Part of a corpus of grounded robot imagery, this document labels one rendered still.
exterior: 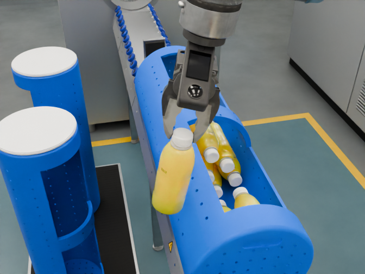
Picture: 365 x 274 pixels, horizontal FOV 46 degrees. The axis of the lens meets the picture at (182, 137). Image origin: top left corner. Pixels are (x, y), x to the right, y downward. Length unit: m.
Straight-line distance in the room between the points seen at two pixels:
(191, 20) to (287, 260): 0.56
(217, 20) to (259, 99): 3.01
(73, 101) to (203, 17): 1.37
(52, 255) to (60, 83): 0.70
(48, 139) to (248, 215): 0.80
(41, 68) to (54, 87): 0.10
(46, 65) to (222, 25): 1.35
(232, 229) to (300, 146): 2.35
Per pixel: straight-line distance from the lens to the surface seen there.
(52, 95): 1.91
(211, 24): 0.66
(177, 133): 0.78
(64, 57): 1.98
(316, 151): 3.16
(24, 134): 1.51
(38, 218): 1.61
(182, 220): 0.97
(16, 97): 3.89
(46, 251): 1.75
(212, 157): 1.16
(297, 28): 4.03
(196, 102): 0.64
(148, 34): 2.43
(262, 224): 0.87
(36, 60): 1.99
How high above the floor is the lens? 1.87
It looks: 36 degrees down
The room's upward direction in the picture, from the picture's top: straight up
